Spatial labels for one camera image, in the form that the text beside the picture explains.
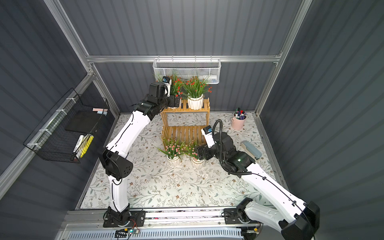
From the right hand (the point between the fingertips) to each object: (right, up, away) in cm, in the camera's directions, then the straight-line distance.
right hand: (205, 143), depth 74 cm
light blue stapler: (+30, -7, +20) cm, 37 cm away
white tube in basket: (-60, 0, -4) cm, 60 cm away
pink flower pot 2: (-7, -5, +9) cm, 13 cm away
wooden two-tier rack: (-8, +2, +35) cm, 36 cm away
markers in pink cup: (+26, +17, +28) cm, 42 cm away
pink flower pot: (-17, -5, +8) cm, 19 cm away
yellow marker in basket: (-56, -1, -4) cm, 56 cm away
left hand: (-19, +26, +8) cm, 33 cm away
